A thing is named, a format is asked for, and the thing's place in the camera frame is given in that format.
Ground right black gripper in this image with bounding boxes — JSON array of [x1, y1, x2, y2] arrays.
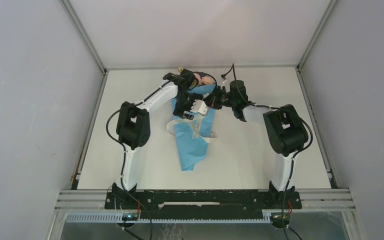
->
[[200, 85, 237, 110]]

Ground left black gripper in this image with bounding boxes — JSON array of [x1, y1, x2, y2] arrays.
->
[[173, 92, 203, 120]]

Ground cream ribbon string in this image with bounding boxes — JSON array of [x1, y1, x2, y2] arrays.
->
[[166, 117, 218, 144]]

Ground blue wrapping paper sheet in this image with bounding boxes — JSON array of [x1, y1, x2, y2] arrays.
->
[[167, 75, 217, 171]]

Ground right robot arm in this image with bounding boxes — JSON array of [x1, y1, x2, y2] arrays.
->
[[203, 82, 313, 208]]

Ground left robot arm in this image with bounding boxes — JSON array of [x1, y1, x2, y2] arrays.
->
[[115, 80, 208, 209]]

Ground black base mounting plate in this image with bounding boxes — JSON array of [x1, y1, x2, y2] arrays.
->
[[104, 189, 303, 221]]

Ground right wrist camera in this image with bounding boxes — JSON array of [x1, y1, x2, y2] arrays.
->
[[221, 74, 248, 103]]

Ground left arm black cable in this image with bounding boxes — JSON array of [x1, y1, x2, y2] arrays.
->
[[105, 72, 218, 240]]

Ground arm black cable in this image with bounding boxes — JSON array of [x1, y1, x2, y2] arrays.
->
[[105, 72, 218, 240], [221, 63, 314, 240]]

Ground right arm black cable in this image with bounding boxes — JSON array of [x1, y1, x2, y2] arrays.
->
[[221, 63, 314, 240]]

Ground white cable duct strip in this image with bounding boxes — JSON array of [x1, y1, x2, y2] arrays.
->
[[65, 212, 273, 224]]

